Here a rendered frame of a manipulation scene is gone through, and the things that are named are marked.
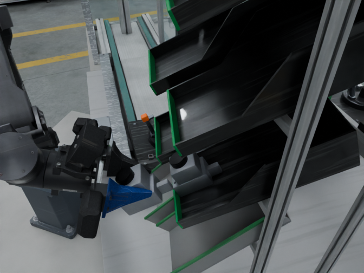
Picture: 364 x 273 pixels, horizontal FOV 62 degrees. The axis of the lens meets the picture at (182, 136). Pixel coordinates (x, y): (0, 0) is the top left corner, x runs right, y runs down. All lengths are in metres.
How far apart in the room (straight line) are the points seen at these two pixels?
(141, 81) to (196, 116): 1.00
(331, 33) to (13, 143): 0.35
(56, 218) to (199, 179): 0.50
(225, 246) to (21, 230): 0.63
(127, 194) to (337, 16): 0.34
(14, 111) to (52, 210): 0.44
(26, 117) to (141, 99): 0.85
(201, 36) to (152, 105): 0.69
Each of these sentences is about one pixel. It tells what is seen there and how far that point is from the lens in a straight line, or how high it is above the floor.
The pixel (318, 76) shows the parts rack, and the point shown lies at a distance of 0.32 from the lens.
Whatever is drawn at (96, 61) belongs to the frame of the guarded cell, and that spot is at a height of 0.88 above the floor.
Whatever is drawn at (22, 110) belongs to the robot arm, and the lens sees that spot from 0.49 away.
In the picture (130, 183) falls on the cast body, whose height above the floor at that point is 1.26.
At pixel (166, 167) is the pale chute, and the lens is 0.78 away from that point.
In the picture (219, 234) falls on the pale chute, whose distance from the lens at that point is 0.63.
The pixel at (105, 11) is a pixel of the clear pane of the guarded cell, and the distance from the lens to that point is 2.17.
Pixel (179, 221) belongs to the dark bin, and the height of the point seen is 1.21.
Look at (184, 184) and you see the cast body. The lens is 0.52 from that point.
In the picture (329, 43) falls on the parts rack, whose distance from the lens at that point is 0.31.
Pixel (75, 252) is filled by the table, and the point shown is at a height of 0.86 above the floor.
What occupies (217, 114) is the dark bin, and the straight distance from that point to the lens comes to 0.41.
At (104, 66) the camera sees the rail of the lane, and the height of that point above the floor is 0.96.
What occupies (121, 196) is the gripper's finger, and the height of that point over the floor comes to 1.26.
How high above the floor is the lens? 1.62
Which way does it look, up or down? 40 degrees down
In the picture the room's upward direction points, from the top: 1 degrees counter-clockwise
